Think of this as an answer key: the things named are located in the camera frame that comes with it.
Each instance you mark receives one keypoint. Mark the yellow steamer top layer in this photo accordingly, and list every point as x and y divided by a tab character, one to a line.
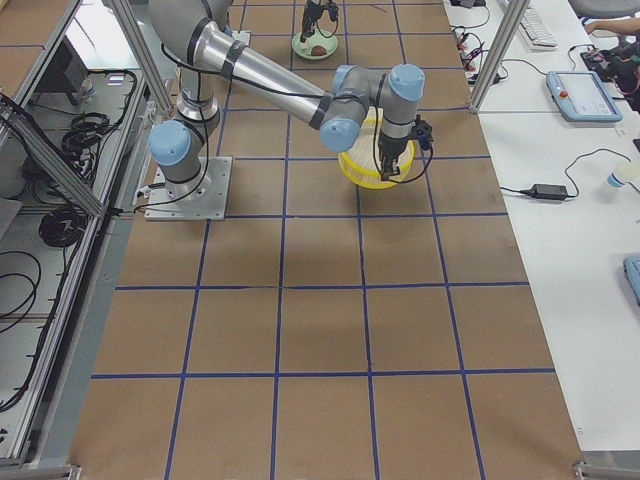
363	168

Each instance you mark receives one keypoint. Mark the aluminium frame post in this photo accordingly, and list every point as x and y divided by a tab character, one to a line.
500	44

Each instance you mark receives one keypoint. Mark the light green plate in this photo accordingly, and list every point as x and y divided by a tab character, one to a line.
321	37

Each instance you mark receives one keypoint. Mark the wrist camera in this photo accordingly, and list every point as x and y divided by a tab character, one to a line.
422	133

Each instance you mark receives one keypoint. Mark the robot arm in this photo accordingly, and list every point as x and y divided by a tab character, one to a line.
195	34

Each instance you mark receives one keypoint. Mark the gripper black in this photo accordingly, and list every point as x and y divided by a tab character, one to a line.
390	147
312	8

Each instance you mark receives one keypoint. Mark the paper cup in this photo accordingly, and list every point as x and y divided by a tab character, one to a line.
621	176

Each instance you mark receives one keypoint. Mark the white keyboard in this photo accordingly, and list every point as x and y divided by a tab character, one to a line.
534	32

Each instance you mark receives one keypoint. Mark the blue teach pendant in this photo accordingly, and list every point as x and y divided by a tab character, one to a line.
631	268
581	97

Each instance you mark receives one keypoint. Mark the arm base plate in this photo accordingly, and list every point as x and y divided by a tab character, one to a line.
204	197
243	36

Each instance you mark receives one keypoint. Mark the black power adapter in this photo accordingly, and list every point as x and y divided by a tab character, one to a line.
549	192

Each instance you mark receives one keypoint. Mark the brown bun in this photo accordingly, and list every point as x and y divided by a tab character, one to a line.
318	51

